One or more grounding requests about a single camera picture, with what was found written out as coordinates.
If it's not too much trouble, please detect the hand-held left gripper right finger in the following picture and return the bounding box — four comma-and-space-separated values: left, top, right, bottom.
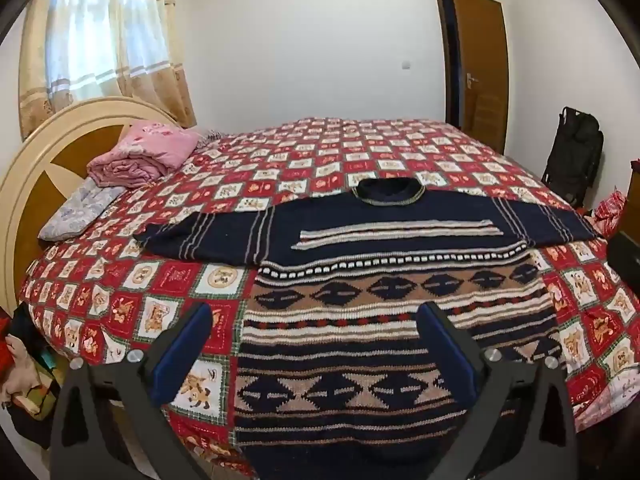
416, 301, 579, 480

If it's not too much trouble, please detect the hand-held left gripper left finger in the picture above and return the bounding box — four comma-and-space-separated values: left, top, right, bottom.
49, 301, 215, 480

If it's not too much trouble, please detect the navy patterned knit sweater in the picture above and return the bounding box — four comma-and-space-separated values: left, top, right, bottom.
132, 177, 601, 480

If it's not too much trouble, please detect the pile of mixed clothes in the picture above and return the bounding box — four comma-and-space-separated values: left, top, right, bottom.
0, 305, 61, 451

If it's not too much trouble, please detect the red checked cloth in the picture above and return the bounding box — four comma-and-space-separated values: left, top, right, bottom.
592, 187, 628, 238

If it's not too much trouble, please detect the brown wooden furniture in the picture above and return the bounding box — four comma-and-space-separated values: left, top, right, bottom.
617, 160, 640, 241

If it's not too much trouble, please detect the black bag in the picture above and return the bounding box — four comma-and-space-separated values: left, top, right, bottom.
542, 106, 603, 208

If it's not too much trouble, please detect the grey floral pillow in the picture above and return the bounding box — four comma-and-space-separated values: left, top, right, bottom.
37, 177, 128, 242

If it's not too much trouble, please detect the folded pink blanket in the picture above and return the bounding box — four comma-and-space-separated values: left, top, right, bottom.
87, 121, 201, 190

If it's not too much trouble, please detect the red bear-print bedspread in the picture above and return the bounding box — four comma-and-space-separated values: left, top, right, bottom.
17, 116, 640, 478

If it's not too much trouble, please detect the brown wooden door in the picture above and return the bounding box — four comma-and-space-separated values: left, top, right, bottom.
450, 0, 511, 153

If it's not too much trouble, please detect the cream wooden headboard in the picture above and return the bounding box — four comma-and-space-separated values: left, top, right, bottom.
0, 97, 183, 311

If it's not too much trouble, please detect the beige patterned curtain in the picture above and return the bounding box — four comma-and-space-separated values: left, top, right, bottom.
17, 0, 196, 141

